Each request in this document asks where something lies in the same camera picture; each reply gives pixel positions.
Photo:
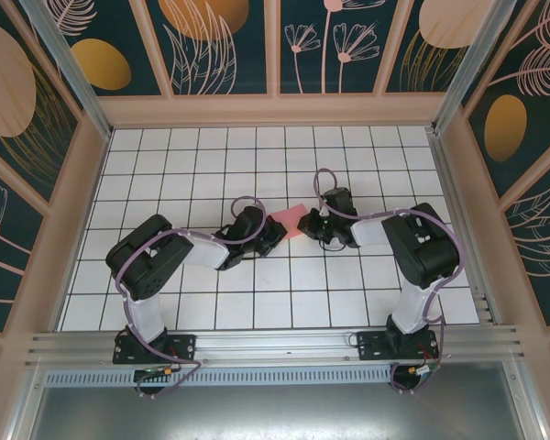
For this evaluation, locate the aluminium mounting rail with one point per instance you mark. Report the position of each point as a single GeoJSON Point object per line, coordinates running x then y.
{"type": "Point", "coordinates": [275, 344]}

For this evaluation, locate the pink paper sheet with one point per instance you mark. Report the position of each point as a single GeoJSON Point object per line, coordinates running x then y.
{"type": "Point", "coordinates": [291, 220]}

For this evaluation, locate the dark floral wall panel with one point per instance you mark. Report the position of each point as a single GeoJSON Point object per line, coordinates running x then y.
{"type": "Point", "coordinates": [431, 46]}
{"type": "Point", "coordinates": [522, 91]}
{"type": "Point", "coordinates": [18, 91]}
{"type": "Point", "coordinates": [541, 238]}
{"type": "Point", "coordinates": [119, 27]}
{"type": "Point", "coordinates": [330, 46]}
{"type": "Point", "coordinates": [4, 238]}
{"type": "Point", "coordinates": [211, 46]}

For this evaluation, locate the small controller board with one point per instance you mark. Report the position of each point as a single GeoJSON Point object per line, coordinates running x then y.
{"type": "Point", "coordinates": [424, 370]}
{"type": "Point", "coordinates": [158, 372]}

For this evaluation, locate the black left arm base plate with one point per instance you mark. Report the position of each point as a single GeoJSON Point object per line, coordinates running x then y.
{"type": "Point", "coordinates": [183, 344]}

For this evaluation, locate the aluminium side rail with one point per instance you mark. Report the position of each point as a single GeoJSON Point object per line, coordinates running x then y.
{"type": "Point", "coordinates": [461, 229]}

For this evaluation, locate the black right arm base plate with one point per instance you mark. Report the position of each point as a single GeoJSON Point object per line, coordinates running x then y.
{"type": "Point", "coordinates": [371, 348]}

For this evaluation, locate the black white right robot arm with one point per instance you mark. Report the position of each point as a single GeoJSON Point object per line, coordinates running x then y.
{"type": "Point", "coordinates": [412, 307]}

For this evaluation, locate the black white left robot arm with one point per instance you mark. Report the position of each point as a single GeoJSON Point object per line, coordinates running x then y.
{"type": "Point", "coordinates": [142, 316]}

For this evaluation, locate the aluminium frame post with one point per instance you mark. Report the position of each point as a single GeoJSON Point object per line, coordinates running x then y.
{"type": "Point", "coordinates": [73, 78]}
{"type": "Point", "coordinates": [472, 69]}

